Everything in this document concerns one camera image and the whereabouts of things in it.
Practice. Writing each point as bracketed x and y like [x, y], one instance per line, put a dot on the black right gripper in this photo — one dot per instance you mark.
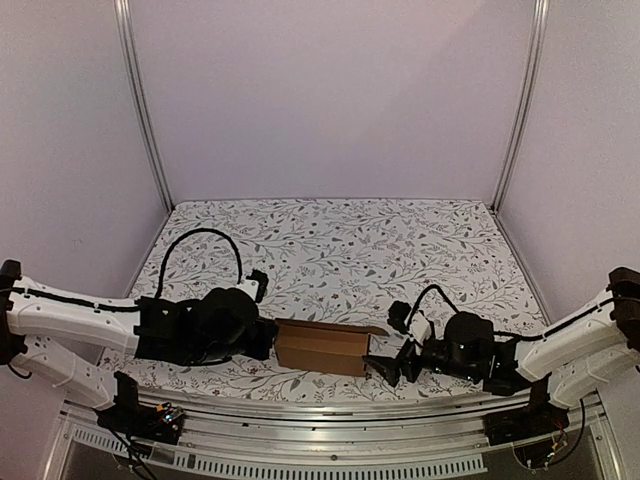
[409, 361]

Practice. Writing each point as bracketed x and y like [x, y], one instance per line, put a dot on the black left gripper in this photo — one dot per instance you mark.
[265, 338]

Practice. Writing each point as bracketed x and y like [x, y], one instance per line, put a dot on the brown cardboard paper box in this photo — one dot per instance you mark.
[323, 347]

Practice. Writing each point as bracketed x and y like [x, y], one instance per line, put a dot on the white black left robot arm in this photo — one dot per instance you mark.
[35, 317]

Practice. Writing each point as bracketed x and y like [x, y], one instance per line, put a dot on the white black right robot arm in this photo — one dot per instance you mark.
[569, 359]

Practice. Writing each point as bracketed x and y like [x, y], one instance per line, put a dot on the floral patterned table mat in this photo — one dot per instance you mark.
[335, 261]

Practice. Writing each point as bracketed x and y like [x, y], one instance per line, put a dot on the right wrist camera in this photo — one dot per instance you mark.
[414, 324]

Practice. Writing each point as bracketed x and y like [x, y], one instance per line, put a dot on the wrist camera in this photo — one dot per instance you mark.
[414, 324]
[255, 285]

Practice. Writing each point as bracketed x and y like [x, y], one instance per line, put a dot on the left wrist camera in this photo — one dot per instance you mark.
[255, 285]

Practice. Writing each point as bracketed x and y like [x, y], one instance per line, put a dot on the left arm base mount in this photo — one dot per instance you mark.
[161, 423]

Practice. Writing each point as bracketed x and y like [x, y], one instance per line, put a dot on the aluminium front rail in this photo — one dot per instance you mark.
[437, 438]

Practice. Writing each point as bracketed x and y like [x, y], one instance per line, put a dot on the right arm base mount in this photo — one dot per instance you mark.
[537, 417]

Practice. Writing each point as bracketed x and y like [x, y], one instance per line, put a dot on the left aluminium frame post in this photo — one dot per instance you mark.
[134, 74]

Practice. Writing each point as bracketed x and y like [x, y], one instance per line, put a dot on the aluminium frame post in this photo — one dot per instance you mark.
[134, 74]
[532, 65]

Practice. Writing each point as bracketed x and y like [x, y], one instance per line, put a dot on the right aluminium frame post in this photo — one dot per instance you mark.
[532, 65]

